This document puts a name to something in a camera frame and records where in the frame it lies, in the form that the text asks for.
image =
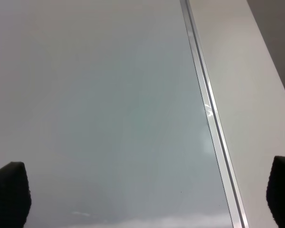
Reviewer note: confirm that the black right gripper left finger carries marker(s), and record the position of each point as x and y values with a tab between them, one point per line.
15	197

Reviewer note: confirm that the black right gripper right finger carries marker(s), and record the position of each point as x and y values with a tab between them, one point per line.
275	192

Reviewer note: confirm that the white whiteboard with aluminium frame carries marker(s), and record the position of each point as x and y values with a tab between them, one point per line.
107	104

